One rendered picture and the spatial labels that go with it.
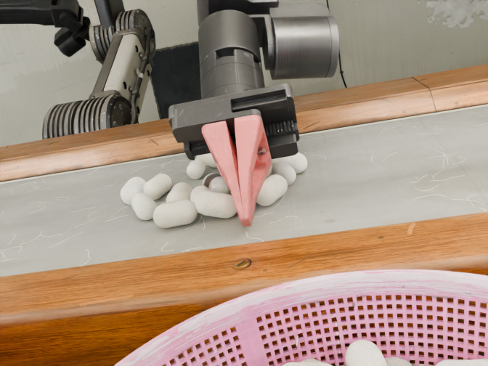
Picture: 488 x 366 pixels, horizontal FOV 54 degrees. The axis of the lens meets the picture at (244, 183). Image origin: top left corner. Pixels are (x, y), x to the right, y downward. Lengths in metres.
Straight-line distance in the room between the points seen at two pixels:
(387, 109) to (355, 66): 1.95
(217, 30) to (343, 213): 0.20
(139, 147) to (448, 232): 0.44
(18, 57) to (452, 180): 2.43
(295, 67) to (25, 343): 0.31
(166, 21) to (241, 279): 2.25
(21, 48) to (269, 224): 2.37
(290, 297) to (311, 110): 0.39
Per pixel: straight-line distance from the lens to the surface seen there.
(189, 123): 0.38
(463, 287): 0.25
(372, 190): 0.42
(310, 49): 0.45
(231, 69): 0.42
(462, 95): 0.64
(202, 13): 0.52
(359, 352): 0.25
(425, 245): 0.28
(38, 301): 0.32
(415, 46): 2.63
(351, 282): 0.25
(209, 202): 0.39
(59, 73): 2.63
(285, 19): 0.47
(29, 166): 0.70
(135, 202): 0.44
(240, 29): 0.45
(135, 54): 0.99
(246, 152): 0.37
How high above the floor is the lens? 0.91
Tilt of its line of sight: 21 degrees down
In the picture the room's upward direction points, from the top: 11 degrees counter-clockwise
